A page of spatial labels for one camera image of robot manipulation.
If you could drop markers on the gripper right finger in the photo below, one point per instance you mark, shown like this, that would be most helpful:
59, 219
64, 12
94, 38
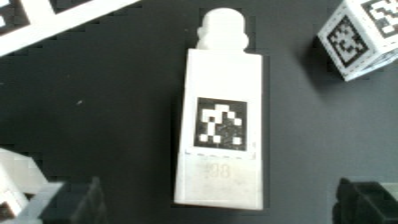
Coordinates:
366, 202

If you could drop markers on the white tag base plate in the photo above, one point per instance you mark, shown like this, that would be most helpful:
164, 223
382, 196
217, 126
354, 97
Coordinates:
37, 18

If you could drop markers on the white chair leg middle right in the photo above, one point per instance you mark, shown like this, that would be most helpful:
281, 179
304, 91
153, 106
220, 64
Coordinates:
359, 36

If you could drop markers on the white chair seat part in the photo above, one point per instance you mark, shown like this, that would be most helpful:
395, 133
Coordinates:
21, 180

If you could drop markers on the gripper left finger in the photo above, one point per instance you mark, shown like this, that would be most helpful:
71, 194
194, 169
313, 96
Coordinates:
68, 203

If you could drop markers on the white chair leg with tag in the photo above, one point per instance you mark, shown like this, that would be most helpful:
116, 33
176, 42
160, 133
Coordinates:
219, 173

